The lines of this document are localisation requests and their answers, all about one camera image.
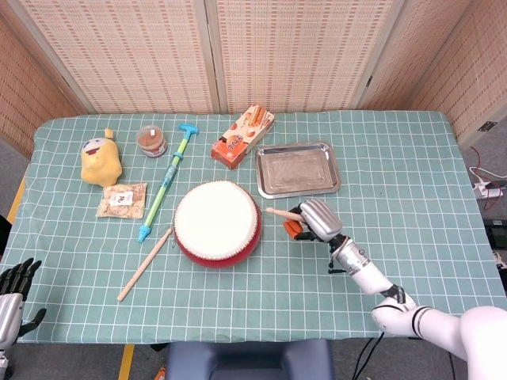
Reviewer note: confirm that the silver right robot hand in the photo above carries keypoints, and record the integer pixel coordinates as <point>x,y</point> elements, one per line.
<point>322,219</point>

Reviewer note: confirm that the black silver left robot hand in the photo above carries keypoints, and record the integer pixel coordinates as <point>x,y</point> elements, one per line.
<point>8,308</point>

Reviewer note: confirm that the short wooden drumstick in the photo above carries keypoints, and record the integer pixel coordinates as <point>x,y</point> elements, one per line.
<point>281,213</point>

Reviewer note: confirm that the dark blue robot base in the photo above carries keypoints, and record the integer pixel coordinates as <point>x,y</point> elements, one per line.
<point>249,360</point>

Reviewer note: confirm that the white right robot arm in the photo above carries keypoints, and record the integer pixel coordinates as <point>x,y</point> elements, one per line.
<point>364,273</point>

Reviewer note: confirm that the red drum white skin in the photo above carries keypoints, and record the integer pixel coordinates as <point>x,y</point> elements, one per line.
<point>214,217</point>

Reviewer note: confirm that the long wooden drumstick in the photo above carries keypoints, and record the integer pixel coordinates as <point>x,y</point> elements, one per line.
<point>142,267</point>

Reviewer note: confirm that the stainless steel tray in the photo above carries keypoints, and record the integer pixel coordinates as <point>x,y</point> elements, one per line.
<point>297,170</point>

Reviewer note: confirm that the green checked tablecloth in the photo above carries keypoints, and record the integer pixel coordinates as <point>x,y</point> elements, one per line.
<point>277,301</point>

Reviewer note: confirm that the orange biscuit box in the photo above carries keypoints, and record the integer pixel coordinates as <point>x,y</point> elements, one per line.
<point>237,144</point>

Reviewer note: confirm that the clear snack packet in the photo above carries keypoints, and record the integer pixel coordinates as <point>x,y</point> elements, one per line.
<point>123,202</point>

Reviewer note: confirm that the green blue water squirter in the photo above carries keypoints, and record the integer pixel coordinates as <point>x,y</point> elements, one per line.
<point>164,184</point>

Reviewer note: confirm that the white power strip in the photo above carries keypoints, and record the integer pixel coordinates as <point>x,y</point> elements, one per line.
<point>489,191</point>

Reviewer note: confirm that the yellow plush toy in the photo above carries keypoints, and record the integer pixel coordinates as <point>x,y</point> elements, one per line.
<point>99,162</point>

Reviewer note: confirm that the black equipment box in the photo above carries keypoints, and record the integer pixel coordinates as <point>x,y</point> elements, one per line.
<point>497,245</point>

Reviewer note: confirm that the clear jar brown contents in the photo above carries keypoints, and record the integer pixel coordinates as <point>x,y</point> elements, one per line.
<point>150,140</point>

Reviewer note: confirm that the bamboo folding screen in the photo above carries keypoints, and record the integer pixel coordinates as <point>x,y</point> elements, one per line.
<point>138,51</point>

